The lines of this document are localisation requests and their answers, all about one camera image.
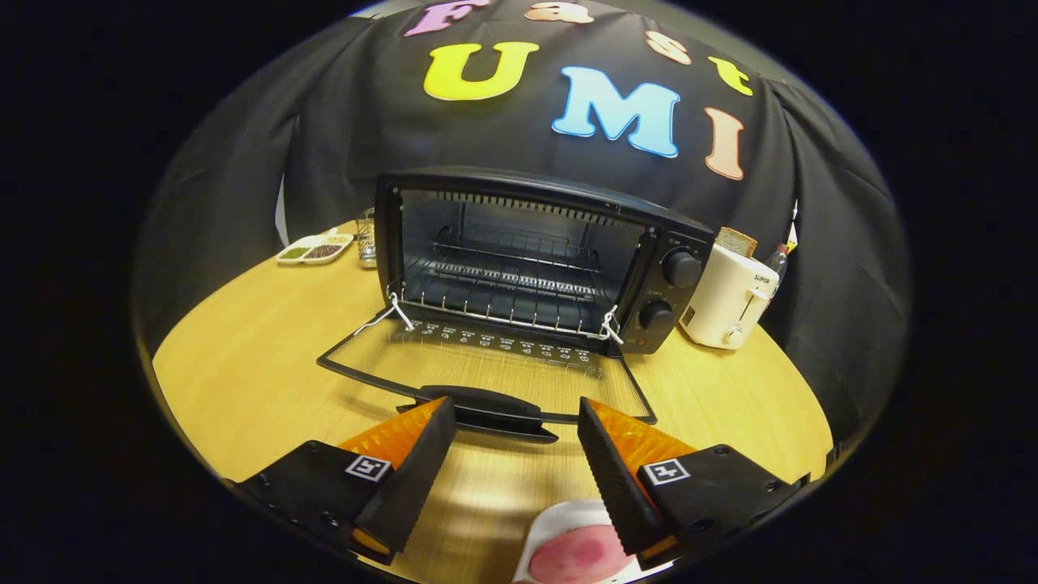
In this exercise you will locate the brown bread slice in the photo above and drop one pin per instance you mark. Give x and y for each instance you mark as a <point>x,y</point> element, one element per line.
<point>736,241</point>

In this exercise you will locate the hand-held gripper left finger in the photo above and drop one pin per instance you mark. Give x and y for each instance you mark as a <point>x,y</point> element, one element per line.
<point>418,478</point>

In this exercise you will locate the clear water bottle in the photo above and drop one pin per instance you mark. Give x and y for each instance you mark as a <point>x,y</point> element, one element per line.
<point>778,261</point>

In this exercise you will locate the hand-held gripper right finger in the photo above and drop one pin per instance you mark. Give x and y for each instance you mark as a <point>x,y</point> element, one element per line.
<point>616,478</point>

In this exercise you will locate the white toaster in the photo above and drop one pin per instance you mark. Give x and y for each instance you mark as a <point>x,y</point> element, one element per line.
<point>726,304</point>

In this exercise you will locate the clear glass cup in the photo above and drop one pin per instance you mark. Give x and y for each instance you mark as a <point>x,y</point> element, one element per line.
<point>366,239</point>

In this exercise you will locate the white square plate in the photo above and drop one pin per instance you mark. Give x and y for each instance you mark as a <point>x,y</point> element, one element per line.
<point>559,514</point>

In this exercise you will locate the pink meat slice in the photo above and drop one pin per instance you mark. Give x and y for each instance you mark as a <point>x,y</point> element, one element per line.
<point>576,556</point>

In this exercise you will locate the white divided dish with beans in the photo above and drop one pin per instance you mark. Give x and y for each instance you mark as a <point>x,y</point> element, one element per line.
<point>312,250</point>

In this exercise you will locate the black toaster oven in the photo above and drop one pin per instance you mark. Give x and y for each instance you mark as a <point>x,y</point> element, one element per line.
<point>669,296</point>

